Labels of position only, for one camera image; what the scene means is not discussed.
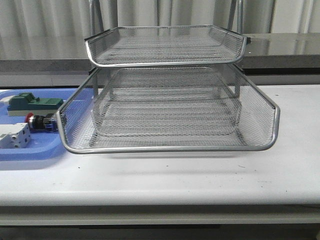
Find silver mesh tray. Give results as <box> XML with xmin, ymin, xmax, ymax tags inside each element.
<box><xmin>85</xmin><ymin>25</ymin><xmax>247</xmax><ymax>68</ymax></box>
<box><xmin>56</xmin><ymin>64</ymin><xmax>281</xmax><ymax>154</ymax></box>

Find red emergency stop button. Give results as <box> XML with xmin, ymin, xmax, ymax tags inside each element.
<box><xmin>24</xmin><ymin>112</ymin><xmax>58</xmax><ymax>133</ymax></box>

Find silver mesh top tray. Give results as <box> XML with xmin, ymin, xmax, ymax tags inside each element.
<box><xmin>85</xmin><ymin>25</ymin><xmax>247</xmax><ymax>68</ymax></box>

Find blue plastic tray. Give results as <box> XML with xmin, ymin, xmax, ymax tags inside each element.
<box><xmin>0</xmin><ymin>88</ymin><xmax>76</xmax><ymax>161</ymax></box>

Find grey background counter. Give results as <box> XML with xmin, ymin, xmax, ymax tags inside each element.
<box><xmin>0</xmin><ymin>33</ymin><xmax>320</xmax><ymax>89</ymax></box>

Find grey metal rack frame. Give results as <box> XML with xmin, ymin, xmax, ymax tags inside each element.
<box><xmin>85</xmin><ymin>0</ymin><xmax>248</xmax><ymax>151</ymax></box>

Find green electrical switch block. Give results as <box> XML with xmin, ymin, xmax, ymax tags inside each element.
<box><xmin>0</xmin><ymin>92</ymin><xmax>64</xmax><ymax>116</ymax></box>

